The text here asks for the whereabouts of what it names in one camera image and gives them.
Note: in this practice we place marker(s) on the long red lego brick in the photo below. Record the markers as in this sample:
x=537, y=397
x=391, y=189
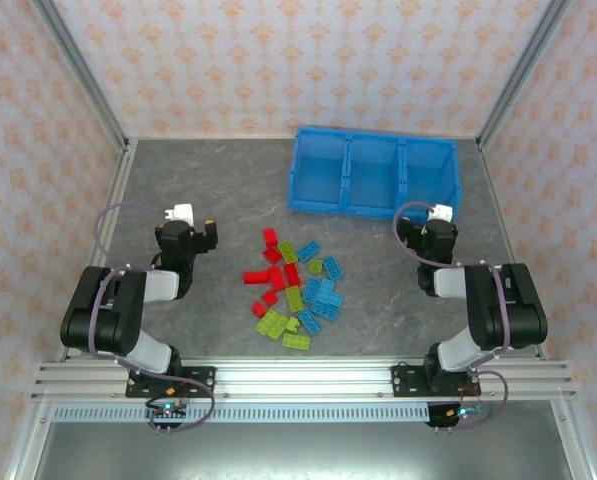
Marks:
x=254, y=277

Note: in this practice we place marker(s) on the small red lego brick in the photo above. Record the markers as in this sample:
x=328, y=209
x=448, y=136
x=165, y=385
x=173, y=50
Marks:
x=269, y=298
x=258, y=309

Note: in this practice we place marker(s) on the blue lego brick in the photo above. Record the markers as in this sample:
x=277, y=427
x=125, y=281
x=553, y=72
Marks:
x=312, y=290
x=309, y=321
x=308, y=250
x=327, y=288
x=328, y=306
x=332, y=268

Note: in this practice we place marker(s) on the small green lego brick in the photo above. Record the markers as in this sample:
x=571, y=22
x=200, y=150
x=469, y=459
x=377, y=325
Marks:
x=315, y=266
x=293, y=325

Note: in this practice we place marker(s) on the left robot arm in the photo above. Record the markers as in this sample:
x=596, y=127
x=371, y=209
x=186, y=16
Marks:
x=103, y=310

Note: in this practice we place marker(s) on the blue three-compartment bin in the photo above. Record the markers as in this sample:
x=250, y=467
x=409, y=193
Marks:
x=323, y=206

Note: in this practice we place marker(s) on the small electronics board with LED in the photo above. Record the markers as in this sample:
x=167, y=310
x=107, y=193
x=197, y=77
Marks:
x=448, y=416
x=168, y=412

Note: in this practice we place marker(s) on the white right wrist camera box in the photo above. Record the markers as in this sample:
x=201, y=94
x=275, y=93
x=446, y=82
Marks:
x=443, y=212

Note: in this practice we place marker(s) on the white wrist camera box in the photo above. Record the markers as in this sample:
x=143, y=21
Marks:
x=183, y=212
x=443, y=212

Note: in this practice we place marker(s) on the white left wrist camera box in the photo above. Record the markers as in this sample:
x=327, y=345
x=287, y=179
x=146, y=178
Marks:
x=183, y=212

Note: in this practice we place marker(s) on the aluminium side rail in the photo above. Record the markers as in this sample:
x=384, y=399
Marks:
x=500, y=210
x=115, y=200

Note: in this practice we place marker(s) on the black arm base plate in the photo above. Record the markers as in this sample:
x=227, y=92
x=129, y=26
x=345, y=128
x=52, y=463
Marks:
x=203, y=382
x=405, y=382

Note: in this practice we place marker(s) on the long aluminium mounting rail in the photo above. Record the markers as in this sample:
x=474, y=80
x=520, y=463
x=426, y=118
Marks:
x=303, y=380

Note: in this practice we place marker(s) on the aluminium frame post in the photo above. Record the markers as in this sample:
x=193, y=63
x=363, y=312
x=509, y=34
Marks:
x=85, y=75
x=521, y=75

